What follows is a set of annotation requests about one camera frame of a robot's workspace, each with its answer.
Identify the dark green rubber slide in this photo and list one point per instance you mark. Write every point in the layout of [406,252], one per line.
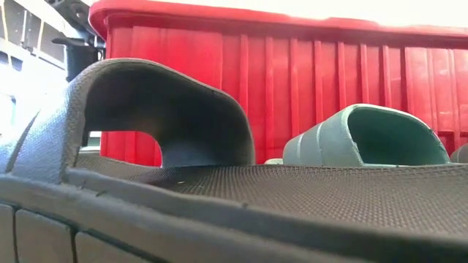
[321,142]

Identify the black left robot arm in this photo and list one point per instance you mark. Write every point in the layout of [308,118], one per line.
[82,58]

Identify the red plastic bin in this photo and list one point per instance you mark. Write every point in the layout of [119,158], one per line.
[292,73]

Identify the grey lattice structure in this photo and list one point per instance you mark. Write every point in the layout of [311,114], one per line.
[22,22]

